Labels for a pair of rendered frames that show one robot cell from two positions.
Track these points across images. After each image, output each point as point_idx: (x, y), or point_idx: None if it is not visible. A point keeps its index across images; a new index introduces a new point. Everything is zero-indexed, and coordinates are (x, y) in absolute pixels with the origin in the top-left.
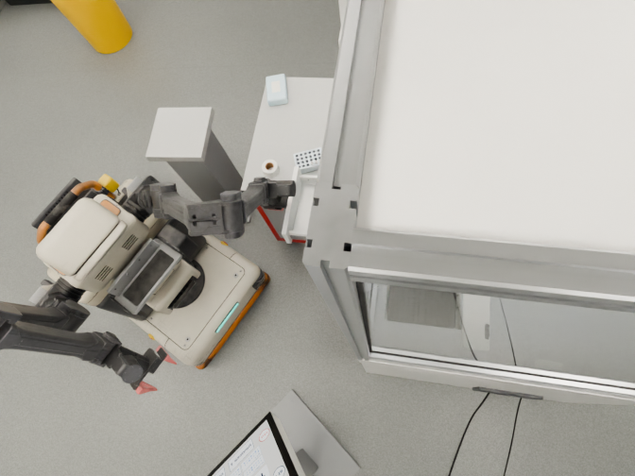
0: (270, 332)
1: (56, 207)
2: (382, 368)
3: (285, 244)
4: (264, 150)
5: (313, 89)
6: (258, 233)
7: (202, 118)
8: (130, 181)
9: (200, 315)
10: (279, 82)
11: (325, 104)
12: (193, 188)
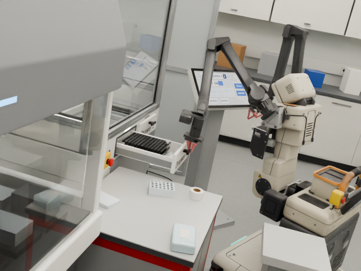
0: (206, 262)
1: (358, 168)
2: None
3: None
4: (201, 209)
5: (141, 234)
6: None
7: (271, 248)
8: (324, 213)
9: (260, 242)
10: (180, 235)
11: (132, 219)
12: None
